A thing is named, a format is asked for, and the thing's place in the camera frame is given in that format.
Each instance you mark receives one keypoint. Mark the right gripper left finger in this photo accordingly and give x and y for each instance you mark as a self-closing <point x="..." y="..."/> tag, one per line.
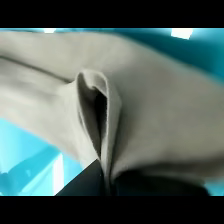
<point x="86" y="183"/>

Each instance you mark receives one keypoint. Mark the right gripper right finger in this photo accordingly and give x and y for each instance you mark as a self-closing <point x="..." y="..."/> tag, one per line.
<point x="156" y="186"/>

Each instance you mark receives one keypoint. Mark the tan shirt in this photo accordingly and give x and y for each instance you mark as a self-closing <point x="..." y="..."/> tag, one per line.
<point x="150" y="110"/>

